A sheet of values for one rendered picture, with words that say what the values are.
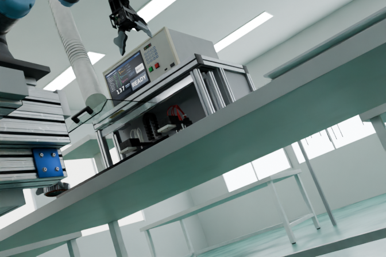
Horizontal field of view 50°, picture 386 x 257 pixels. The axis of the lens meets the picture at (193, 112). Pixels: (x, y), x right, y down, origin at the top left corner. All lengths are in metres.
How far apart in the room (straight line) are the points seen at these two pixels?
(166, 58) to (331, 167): 6.48
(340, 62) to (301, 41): 7.31
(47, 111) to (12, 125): 0.14
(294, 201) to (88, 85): 5.93
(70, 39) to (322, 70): 2.74
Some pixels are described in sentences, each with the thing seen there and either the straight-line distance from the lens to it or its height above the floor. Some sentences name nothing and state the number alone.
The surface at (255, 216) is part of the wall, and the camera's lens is 8.82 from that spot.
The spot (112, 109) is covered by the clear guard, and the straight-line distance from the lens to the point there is 1.85.
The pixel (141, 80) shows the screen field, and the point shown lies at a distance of 1.92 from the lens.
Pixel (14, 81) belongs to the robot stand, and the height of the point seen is 0.91.
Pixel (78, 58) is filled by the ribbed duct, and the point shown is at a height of 2.00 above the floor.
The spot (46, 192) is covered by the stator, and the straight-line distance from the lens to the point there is 1.89.
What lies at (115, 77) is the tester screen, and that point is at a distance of 2.04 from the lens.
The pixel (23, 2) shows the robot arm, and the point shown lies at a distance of 1.24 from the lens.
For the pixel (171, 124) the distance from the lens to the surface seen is 1.69.
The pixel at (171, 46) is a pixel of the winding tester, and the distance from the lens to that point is 1.82.
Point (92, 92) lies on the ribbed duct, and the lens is 3.11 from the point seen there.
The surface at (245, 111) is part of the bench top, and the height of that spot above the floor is 0.71.
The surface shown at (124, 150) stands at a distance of 1.83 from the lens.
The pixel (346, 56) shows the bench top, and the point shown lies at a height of 0.71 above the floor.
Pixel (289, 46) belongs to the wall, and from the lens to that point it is 8.45.
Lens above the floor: 0.45
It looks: 15 degrees up
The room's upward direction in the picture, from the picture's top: 20 degrees counter-clockwise
